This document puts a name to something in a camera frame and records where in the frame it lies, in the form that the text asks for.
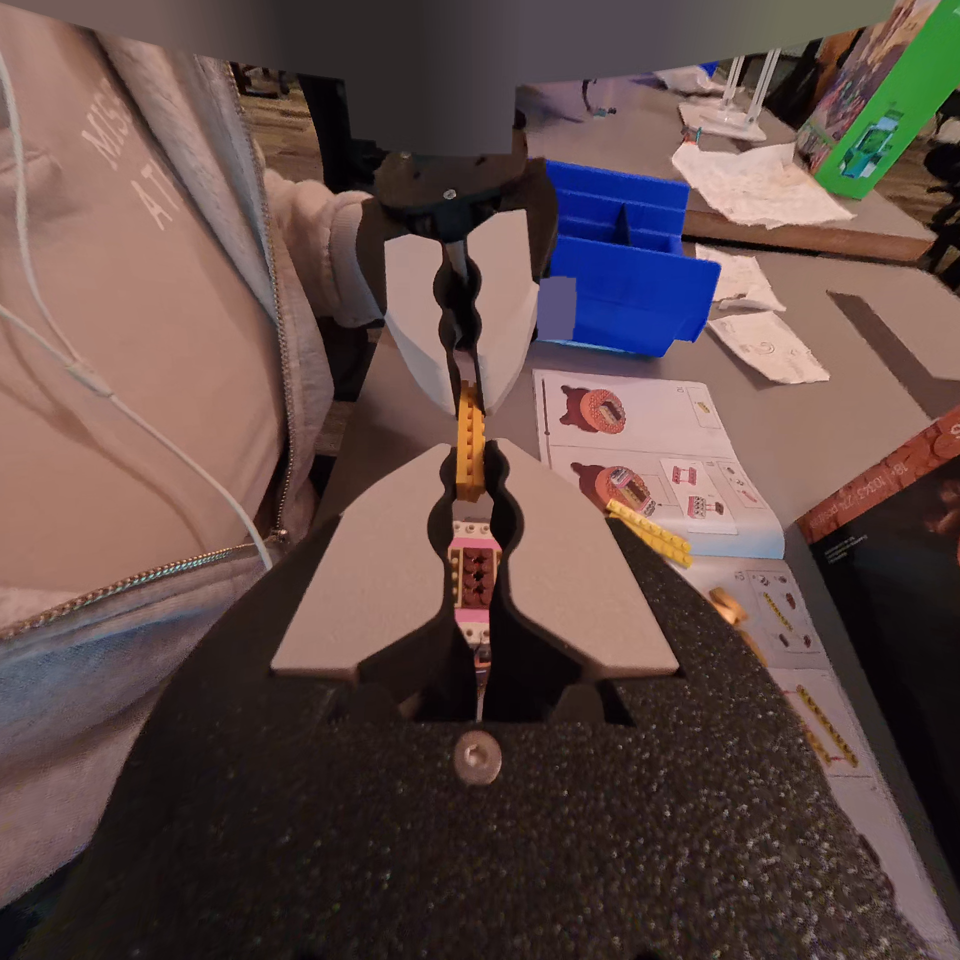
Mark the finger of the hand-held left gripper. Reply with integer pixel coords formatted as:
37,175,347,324
455,207,541,417
383,225,481,418

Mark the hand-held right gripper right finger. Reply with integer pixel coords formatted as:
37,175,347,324
488,438,679,684

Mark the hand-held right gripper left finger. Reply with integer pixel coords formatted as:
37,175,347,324
270,443,459,684

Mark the yellow long brick plate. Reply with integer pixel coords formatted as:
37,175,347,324
605,500,696,570
455,383,490,502

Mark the brick flowerpot model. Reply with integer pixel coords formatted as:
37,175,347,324
447,518,502,651

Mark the blue plastic bin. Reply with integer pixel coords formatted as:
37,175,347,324
537,158,723,361

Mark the tan curved slope brick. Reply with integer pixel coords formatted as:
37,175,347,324
708,588,753,630

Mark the black bin divider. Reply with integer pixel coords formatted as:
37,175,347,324
608,195,700,250

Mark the brick set instruction booklet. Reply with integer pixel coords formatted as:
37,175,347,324
533,368,939,939

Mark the white paper sheet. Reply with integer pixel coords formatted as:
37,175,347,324
693,248,771,310
708,311,832,388
671,140,858,231

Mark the clear acrylic stand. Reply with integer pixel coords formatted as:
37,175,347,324
678,53,790,145

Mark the black orchid print set box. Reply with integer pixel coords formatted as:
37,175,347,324
795,413,960,919

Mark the green carton box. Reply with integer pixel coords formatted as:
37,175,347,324
795,0,960,202

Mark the white thin cord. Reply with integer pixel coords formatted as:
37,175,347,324
0,45,279,574

